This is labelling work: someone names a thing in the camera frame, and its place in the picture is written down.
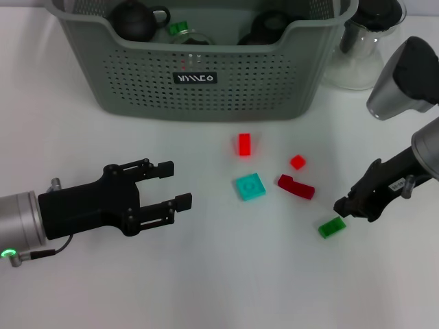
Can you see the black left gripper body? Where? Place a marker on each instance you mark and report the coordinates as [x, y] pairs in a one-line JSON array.
[[89, 209]]

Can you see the clear plastic connector plug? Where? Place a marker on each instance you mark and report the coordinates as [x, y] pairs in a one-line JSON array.
[[408, 186]]

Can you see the cyan square plate brick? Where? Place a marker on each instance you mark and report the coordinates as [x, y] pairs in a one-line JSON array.
[[250, 186]]

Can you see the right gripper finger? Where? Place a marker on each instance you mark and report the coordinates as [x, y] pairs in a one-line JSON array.
[[343, 203], [347, 212]]

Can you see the grey-green perforated storage bin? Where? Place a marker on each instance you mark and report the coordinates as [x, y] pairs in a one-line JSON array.
[[240, 85]]

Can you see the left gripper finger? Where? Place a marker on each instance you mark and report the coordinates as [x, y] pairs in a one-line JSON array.
[[164, 169], [183, 202]]

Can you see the green oblong brick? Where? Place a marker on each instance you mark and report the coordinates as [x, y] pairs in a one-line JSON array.
[[179, 28], [332, 228]]

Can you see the silver metal connector plug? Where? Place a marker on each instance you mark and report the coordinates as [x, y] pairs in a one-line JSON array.
[[55, 183]]

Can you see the bright red oblong brick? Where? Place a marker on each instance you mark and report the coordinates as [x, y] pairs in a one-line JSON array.
[[244, 145]]

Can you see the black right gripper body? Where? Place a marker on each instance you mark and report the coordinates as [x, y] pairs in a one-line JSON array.
[[387, 185]]

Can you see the glass teapot with black lid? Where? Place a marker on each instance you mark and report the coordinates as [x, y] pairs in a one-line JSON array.
[[356, 61]]

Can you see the dark red curved brick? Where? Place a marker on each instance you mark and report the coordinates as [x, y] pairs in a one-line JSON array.
[[296, 188]]

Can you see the black ceramic teapot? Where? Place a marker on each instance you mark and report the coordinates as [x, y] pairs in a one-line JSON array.
[[133, 20]]

